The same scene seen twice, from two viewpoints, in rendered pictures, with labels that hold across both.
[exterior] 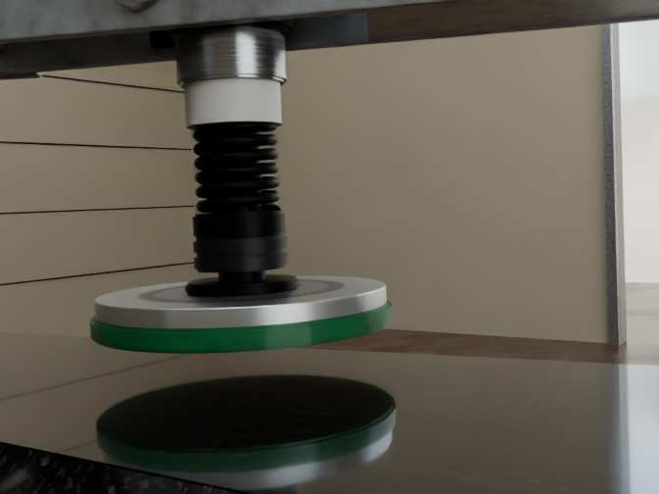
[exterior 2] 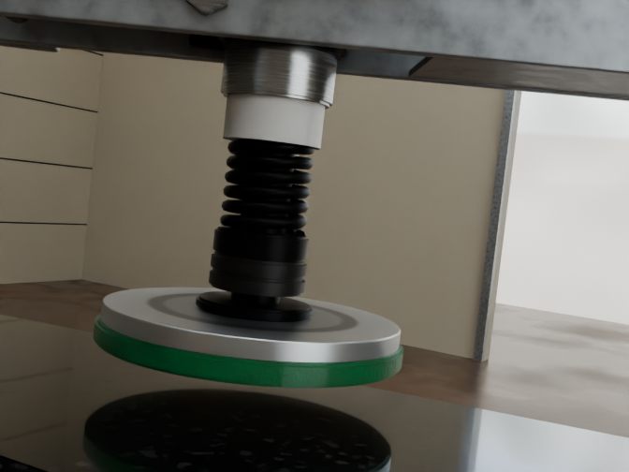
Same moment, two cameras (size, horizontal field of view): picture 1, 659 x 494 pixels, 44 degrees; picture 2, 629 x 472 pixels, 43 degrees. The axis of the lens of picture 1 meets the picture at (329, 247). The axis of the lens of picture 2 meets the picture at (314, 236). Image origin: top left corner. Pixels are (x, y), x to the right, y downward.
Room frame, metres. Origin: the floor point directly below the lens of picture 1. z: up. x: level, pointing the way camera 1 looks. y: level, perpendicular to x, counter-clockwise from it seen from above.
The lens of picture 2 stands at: (0.04, 0.10, 0.99)
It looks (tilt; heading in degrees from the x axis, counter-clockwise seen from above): 3 degrees down; 352
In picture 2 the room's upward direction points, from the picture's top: 6 degrees clockwise
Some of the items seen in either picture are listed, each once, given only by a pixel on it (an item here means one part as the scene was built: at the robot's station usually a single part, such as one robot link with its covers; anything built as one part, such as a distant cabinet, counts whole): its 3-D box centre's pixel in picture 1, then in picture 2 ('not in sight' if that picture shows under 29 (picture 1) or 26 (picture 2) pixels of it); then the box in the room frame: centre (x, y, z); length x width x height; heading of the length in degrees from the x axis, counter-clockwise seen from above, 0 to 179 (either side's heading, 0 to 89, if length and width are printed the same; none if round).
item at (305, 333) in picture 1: (243, 303); (252, 324); (0.61, 0.07, 0.89); 0.22 x 0.22 x 0.04
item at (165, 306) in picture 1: (242, 297); (253, 318); (0.61, 0.07, 0.89); 0.21 x 0.21 x 0.01
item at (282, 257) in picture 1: (241, 261); (256, 281); (0.61, 0.07, 0.92); 0.07 x 0.07 x 0.01
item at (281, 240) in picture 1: (240, 244); (258, 264); (0.61, 0.07, 0.93); 0.07 x 0.07 x 0.01
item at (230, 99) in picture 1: (233, 102); (274, 119); (0.61, 0.07, 1.04); 0.07 x 0.07 x 0.04
